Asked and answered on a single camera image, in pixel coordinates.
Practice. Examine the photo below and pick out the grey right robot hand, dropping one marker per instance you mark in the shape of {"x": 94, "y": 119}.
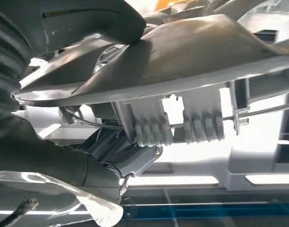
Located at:
{"x": 64, "y": 163}

